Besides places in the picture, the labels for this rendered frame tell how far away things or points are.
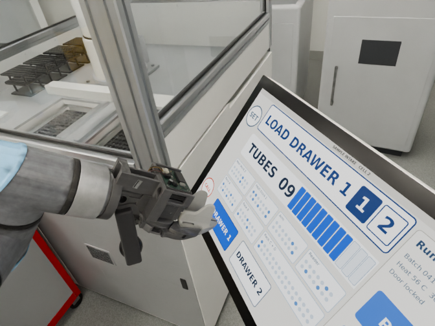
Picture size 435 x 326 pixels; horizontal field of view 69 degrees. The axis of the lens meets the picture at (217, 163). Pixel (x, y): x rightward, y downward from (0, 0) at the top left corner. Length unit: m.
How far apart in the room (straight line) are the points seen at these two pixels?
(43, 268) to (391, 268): 1.35
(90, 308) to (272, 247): 1.41
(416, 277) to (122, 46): 0.55
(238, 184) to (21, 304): 1.15
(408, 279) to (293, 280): 0.14
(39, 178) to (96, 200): 0.07
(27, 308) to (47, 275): 0.14
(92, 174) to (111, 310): 1.37
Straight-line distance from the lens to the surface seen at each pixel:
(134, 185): 0.45
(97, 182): 0.43
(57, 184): 0.42
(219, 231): 0.59
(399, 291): 0.40
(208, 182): 0.64
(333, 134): 0.47
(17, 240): 0.48
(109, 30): 0.63
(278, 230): 0.49
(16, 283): 1.48
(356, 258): 0.42
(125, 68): 0.65
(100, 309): 1.79
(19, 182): 0.41
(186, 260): 1.03
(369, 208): 0.42
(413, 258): 0.40
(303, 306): 0.46
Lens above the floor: 1.45
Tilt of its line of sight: 39 degrees down
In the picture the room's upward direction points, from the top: 8 degrees counter-clockwise
